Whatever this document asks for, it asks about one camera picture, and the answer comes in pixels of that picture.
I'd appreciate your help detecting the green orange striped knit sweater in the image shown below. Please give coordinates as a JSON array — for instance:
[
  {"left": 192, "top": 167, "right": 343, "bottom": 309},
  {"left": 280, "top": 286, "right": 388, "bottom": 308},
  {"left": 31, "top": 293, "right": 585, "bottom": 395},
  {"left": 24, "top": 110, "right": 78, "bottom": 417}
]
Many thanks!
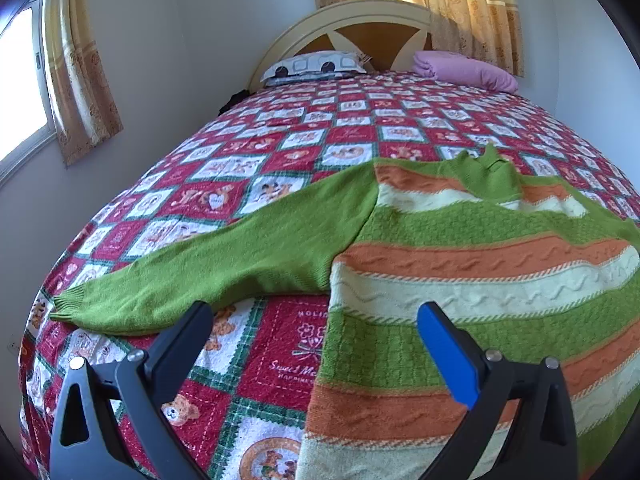
[{"left": 50, "top": 146, "right": 639, "bottom": 479}]

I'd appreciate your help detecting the red patchwork teddy bedspread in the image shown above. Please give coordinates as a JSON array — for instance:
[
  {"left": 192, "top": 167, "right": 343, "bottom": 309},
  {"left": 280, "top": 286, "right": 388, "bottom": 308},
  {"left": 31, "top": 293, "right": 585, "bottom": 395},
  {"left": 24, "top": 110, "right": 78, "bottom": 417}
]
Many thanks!
[{"left": 20, "top": 73, "right": 639, "bottom": 479}]

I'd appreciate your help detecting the yellow orange side curtain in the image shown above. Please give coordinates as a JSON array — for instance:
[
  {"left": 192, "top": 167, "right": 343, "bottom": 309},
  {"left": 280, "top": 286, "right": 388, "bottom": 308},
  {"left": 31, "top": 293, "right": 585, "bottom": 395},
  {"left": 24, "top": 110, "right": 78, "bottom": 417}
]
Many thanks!
[{"left": 42, "top": 0, "right": 122, "bottom": 166}]

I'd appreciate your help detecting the black object beside bed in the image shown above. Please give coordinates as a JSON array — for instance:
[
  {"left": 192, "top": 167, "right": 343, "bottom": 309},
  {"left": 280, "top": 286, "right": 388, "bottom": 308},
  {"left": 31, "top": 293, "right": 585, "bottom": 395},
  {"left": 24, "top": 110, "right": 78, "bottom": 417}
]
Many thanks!
[{"left": 218, "top": 89, "right": 252, "bottom": 115}]

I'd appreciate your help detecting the folded pink blanket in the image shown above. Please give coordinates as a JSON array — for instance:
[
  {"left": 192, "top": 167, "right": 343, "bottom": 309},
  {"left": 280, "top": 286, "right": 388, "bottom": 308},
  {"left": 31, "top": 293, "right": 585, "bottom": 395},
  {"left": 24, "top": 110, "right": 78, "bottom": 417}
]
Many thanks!
[{"left": 413, "top": 50, "right": 518, "bottom": 93}]

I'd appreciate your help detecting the white patterned pillow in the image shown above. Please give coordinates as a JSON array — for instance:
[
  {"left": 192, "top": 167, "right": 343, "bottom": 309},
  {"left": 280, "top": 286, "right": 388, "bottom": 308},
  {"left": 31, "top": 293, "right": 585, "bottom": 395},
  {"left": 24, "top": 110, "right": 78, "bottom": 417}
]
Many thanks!
[{"left": 260, "top": 50, "right": 367, "bottom": 82}]

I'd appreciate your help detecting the cream wooden headboard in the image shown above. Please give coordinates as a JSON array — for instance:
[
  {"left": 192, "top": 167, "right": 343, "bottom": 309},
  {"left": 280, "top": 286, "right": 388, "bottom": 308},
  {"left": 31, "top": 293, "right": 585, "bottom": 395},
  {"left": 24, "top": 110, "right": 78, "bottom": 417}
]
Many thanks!
[{"left": 248, "top": 0, "right": 432, "bottom": 92}]

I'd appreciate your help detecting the side window with frame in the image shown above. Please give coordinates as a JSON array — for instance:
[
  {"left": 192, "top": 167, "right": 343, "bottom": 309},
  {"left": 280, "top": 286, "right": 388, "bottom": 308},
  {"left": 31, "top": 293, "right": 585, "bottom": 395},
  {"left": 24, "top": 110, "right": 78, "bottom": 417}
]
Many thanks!
[{"left": 0, "top": 0, "right": 55, "bottom": 182}]

